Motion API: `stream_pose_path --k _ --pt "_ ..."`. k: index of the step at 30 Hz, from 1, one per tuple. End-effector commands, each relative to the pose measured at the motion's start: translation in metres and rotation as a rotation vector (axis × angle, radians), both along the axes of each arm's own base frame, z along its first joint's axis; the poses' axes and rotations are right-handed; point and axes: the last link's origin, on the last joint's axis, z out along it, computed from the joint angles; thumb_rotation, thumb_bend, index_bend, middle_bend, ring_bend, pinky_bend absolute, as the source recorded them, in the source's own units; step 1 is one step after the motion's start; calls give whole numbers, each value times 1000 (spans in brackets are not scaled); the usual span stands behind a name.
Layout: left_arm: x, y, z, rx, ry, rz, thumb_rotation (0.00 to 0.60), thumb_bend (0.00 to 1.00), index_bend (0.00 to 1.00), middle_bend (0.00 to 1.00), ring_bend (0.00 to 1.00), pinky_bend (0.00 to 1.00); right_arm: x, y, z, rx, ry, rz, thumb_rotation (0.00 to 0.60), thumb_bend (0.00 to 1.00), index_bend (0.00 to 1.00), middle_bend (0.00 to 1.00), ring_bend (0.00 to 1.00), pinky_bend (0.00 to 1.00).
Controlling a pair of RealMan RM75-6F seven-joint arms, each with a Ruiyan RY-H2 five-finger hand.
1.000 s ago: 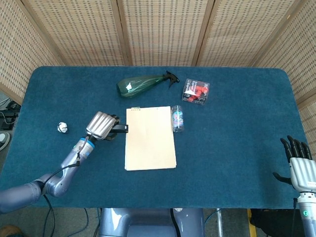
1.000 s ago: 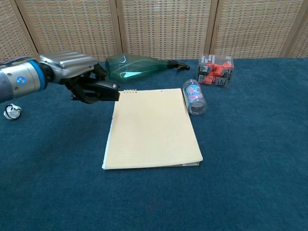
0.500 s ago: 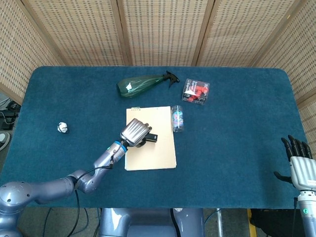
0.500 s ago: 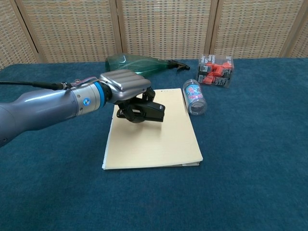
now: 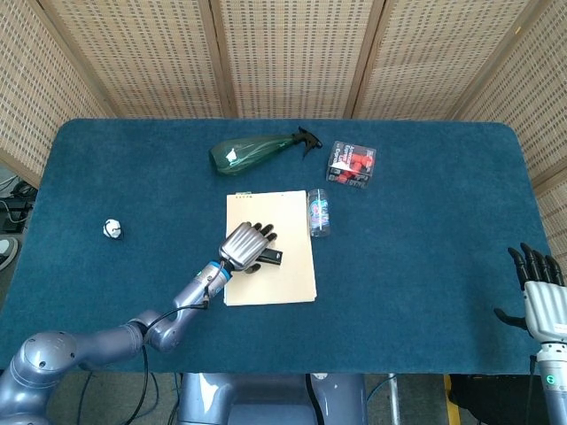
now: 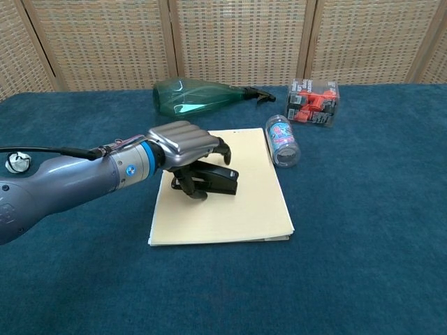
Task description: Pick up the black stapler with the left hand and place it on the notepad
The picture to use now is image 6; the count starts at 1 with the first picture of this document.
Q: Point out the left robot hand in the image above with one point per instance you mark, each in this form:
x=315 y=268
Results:
x=190 y=150

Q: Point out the black stapler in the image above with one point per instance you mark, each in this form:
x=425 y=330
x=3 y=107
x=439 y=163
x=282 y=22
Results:
x=218 y=178

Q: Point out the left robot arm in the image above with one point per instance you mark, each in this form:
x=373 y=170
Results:
x=73 y=181

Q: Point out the beige notepad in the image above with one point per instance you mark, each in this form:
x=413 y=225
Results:
x=227 y=202

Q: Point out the green spray bottle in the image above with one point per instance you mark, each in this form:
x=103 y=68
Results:
x=202 y=97

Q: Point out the blue table cloth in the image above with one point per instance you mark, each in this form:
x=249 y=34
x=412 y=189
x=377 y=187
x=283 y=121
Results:
x=223 y=216

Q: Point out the clear plastic jar with label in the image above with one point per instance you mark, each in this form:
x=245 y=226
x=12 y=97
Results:
x=282 y=141

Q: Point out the woven bamboo folding screen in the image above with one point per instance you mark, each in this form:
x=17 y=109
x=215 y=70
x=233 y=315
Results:
x=223 y=42

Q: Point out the clear box with red parts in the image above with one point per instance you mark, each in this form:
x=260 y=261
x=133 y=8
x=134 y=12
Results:
x=312 y=104

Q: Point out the small white crumpled object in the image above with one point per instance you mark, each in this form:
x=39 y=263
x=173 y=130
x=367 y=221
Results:
x=17 y=162

